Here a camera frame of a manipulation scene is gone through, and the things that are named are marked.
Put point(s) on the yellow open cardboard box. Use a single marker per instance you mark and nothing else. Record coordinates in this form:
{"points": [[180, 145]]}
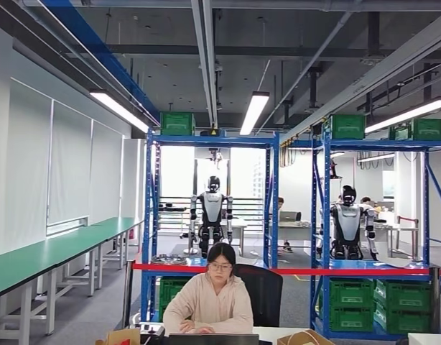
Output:
{"points": [[120, 339]]}

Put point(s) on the ceiling light strip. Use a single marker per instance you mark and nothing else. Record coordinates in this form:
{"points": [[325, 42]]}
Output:
{"points": [[407, 114], [118, 110], [254, 113]]}

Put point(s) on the brown cardboard box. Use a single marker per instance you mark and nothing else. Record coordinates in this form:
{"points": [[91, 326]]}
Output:
{"points": [[289, 340]]}

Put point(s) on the red barrier belt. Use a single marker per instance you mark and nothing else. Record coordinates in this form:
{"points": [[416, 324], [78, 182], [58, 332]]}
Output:
{"points": [[295, 271]]}

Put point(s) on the silver ceiling rail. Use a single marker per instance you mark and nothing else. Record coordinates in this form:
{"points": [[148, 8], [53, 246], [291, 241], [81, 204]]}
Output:
{"points": [[206, 57]]}

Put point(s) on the long green-topped workbench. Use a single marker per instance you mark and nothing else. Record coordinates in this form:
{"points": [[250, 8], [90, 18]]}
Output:
{"points": [[44, 252]]}

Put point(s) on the black office chair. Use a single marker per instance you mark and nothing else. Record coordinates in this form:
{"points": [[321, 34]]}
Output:
{"points": [[263, 295]]}

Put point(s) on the hoist hook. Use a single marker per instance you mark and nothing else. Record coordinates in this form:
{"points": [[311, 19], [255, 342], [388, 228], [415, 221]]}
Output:
{"points": [[216, 154]]}

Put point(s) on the blue metal shelf rack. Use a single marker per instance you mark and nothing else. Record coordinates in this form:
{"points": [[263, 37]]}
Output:
{"points": [[326, 214], [147, 214]]}

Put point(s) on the grey desk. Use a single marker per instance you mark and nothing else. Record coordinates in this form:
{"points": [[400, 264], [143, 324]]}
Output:
{"points": [[295, 231]]}

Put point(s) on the white roller blind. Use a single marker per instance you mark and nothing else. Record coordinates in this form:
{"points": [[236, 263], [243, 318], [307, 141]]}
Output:
{"points": [[26, 166], [105, 176], [69, 166]]}

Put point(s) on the grey laptop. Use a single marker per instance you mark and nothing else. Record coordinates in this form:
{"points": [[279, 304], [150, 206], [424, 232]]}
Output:
{"points": [[289, 216], [213, 340]]}

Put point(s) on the blue ceiling beam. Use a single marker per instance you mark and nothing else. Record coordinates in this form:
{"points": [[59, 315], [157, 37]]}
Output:
{"points": [[98, 47]]}

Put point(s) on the silver black humanoid robot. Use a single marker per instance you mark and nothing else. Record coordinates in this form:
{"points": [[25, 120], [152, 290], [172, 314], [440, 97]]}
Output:
{"points": [[346, 221], [211, 207]]}

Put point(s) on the black rail trolley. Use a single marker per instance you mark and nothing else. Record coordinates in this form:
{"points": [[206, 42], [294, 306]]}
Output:
{"points": [[213, 132]]}

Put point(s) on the person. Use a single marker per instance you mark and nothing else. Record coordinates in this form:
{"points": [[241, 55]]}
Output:
{"points": [[209, 304], [280, 205], [366, 202]]}

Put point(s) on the green plastic crate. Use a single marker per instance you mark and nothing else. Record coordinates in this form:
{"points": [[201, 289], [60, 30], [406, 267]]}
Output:
{"points": [[346, 127], [177, 124], [400, 133], [403, 293], [173, 297], [403, 323], [351, 320], [428, 129], [350, 293]]}

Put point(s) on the grey metal parts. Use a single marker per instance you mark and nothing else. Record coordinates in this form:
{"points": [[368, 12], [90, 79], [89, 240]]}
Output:
{"points": [[169, 259]]}

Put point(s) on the steel stanchion post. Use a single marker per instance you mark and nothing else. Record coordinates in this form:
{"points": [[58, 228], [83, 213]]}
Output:
{"points": [[435, 300], [127, 295]]}

